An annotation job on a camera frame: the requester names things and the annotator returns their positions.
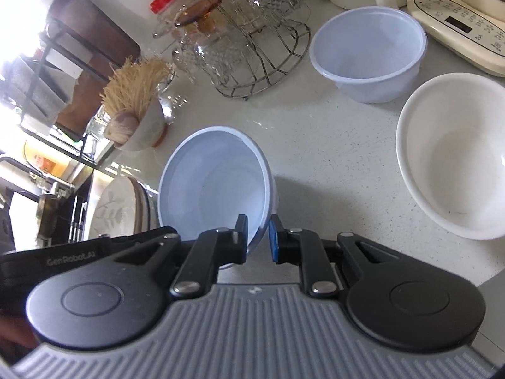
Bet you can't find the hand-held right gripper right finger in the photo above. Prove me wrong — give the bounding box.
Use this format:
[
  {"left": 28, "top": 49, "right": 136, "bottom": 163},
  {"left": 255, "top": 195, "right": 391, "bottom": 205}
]
[{"left": 268, "top": 213, "right": 399, "bottom": 298}]

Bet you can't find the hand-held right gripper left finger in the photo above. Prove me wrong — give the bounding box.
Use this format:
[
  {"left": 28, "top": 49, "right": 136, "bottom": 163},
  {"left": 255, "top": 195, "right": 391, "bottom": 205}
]
[{"left": 114, "top": 213, "right": 249, "bottom": 298}]

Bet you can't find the translucent plastic bowl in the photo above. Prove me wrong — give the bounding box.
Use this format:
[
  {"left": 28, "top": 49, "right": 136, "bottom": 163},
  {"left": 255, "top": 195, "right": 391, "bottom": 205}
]
[
  {"left": 309, "top": 6, "right": 429, "bottom": 104},
  {"left": 158, "top": 126, "right": 279, "bottom": 271}
]

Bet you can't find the white ceramic bowl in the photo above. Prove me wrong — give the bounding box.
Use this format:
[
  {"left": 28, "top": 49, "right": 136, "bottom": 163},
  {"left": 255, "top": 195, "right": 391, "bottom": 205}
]
[{"left": 395, "top": 72, "right": 505, "bottom": 241}]

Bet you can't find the sink drain rack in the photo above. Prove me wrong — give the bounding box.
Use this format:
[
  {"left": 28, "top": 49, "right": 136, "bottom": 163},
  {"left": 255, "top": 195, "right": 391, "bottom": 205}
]
[{"left": 69, "top": 201, "right": 89, "bottom": 241}]

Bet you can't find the tall steel faucet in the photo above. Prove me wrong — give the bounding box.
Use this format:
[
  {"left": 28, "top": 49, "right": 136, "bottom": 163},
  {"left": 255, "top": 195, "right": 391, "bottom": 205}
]
[{"left": 0, "top": 154, "right": 75, "bottom": 198}]

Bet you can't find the yellow detergent bottle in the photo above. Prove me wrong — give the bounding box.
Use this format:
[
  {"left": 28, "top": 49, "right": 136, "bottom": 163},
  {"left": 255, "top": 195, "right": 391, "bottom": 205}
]
[{"left": 24, "top": 138, "right": 93, "bottom": 178}]

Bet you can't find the clear drinking glass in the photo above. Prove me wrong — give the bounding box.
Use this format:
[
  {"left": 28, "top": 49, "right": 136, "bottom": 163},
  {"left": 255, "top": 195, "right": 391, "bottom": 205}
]
[
  {"left": 160, "top": 83, "right": 186, "bottom": 125},
  {"left": 86, "top": 105, "right": 114, "bottom": 154}
]

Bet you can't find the white bowl with red foot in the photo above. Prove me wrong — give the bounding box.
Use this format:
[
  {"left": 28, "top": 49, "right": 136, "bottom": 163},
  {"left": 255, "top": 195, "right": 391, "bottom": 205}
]
[{"left": 114, "top": 97, "right": 166, "bottom": 151}]

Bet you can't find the garlic bulb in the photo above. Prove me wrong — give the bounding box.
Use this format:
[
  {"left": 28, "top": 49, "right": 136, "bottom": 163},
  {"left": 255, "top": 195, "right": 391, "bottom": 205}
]
[{"left": 104, "top": 111, "right": 139, "bottom": 143}]

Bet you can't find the textured steel cleaver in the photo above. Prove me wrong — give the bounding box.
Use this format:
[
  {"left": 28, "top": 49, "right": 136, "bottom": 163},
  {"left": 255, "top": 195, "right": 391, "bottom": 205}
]
[{"left": 12, "top": 57, "right": 75, "bottom": 127}]

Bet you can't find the black dish rack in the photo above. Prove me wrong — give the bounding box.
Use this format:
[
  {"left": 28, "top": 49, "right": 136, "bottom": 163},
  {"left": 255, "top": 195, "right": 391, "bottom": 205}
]
[{"left": 0, "top": 20, "right": 103, "bottom": 143}]

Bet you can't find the amber glass cup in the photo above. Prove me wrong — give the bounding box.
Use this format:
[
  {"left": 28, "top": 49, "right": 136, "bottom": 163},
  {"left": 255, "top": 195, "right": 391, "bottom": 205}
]
[{"left": 174, "top": 0, "right": 223, "bottom": 34}]

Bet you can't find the brown cutting board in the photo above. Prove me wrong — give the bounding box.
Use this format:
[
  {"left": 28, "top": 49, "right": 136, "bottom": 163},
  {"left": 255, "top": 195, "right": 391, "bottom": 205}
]
[{"left": 39, "top": 0, "right": 142, "bottom": 131}]

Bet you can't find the cream kettle base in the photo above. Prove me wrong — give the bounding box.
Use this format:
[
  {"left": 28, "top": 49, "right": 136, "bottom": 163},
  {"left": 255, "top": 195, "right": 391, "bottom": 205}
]
[{"left": 406, "top": 0, "right": 505, "bottom": 77}]

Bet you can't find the wire cup rack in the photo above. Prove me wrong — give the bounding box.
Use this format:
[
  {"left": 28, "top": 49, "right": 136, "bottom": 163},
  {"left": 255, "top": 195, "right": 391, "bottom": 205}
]
[{"left": 191, "top": 0, "right": 312, "bottom": 99}]

